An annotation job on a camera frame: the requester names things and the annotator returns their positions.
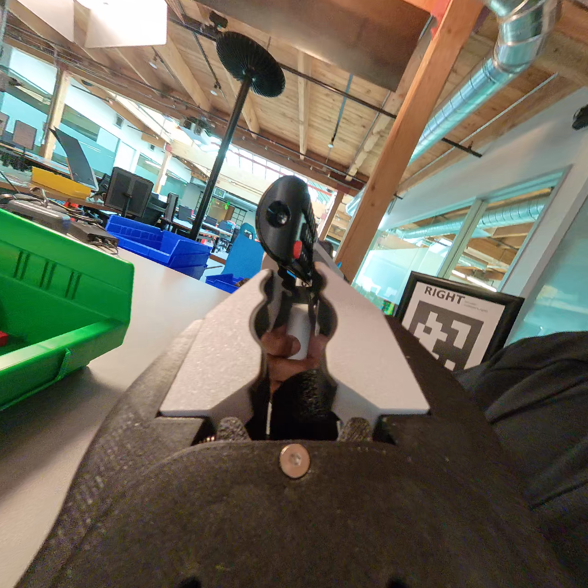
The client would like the black remote control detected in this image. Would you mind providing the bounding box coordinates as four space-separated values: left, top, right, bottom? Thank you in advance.
255 175 321 288

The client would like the wooden post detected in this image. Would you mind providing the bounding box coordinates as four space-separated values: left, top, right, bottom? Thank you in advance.
335 0 488 281

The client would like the green plastic bin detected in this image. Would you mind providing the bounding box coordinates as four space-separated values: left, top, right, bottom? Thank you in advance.
0 209 135 409

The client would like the silver air duct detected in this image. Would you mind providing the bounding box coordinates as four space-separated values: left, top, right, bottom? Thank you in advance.
409 0 563 161

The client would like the grey case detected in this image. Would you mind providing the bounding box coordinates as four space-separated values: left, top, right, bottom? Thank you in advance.
2 200 72 230

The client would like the person's right forearm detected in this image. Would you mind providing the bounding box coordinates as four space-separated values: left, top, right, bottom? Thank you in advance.
455 331 588 588

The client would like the black box device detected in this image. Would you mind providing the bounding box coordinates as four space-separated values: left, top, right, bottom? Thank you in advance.
69 223 120 246

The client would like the blue plastic panel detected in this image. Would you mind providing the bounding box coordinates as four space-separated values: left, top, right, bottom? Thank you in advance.
220 223 265 278

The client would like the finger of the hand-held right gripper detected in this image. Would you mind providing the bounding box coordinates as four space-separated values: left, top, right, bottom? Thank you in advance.
262 255 288 329
315 241 346 281

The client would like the black framed tag sign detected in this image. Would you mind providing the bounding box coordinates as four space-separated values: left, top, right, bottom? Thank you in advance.
395 271 525 372

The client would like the white ceiling light panel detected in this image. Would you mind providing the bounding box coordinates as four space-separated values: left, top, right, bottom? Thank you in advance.
18 0 168 49

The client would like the grey hanging ceiling panel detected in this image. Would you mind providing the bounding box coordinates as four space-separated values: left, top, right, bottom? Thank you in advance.
198 0 432 92

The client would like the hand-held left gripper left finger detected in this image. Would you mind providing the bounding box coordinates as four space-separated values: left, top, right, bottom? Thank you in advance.
157 269 274 425

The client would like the black computer monitor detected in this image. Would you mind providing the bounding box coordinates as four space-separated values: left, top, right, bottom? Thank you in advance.
104 166 154 217

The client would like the blue storage bin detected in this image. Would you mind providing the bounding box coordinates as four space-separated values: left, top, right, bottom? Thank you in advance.
106 215 165 252
119 230 213 281

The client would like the person's right hand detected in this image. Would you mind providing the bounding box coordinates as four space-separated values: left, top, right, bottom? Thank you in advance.
261 328 329 393

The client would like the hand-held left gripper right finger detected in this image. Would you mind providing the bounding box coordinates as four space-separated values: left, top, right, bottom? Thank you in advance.
316 264 432 429

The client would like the black floor lamp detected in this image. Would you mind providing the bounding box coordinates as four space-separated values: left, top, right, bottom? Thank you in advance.
189 31 286 240

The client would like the dark slanted board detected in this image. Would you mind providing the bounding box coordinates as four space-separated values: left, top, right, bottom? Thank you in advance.
50 128 99 190

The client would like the yellow bin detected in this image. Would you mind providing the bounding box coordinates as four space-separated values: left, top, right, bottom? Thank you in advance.
30 166 92 200

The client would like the small blue bin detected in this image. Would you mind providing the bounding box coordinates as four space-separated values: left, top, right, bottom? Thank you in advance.
205 274 244 294

